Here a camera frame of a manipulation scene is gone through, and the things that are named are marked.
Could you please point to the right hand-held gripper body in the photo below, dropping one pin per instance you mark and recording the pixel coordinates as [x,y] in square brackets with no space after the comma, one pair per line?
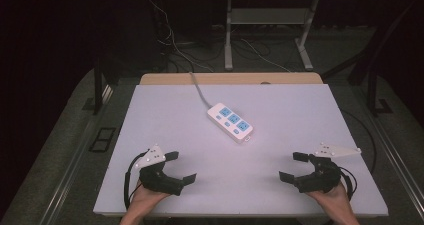
[322,176]

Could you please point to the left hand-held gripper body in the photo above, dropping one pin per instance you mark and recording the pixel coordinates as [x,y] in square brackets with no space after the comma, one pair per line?
[159,181]

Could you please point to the person's left hand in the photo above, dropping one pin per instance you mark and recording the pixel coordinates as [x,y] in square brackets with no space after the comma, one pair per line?
[146,198]

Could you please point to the person's right hand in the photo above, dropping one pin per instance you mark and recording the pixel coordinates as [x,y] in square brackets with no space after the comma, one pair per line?
[330,198]

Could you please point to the white power strip blue sockets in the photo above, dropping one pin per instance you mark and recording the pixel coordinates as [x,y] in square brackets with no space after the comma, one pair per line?
[230,122]

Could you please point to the black metal stand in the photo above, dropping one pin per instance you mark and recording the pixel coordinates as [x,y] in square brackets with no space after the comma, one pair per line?
[371,85]

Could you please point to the black floor socket frame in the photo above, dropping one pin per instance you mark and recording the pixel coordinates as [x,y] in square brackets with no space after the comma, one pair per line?
[102,140]

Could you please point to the metal floor rail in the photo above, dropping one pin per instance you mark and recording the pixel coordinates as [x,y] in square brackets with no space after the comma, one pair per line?
[76,158]
[396,158]

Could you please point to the white metal desk frame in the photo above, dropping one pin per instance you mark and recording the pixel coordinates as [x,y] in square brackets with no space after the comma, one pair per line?
[228,35]

